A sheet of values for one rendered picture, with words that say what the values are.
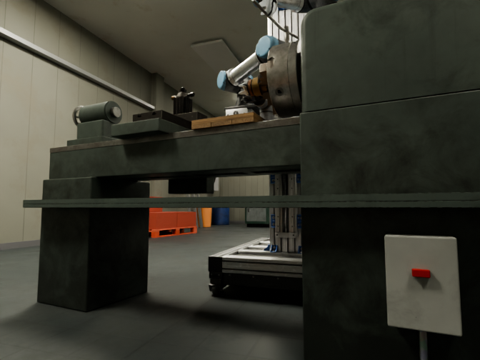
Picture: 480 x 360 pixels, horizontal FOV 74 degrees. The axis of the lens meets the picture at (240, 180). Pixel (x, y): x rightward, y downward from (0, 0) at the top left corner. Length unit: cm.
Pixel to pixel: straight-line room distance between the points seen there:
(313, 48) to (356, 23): 16
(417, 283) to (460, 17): 80
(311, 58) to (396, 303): 85
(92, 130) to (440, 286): 180
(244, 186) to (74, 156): 872
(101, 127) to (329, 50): 131
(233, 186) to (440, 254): 970
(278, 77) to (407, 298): 90
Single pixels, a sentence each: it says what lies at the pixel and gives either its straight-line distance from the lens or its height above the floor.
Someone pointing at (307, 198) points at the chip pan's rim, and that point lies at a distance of 107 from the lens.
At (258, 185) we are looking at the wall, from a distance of 1030.
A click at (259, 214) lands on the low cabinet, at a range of 835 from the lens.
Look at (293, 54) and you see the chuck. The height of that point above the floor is 112.
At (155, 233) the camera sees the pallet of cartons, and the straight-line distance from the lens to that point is 574.
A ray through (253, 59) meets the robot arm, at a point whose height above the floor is 135.
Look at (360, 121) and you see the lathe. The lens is 116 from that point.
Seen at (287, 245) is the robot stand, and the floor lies 27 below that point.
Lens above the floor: 52
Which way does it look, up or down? 5 degrees up
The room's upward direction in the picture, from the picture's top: straight up
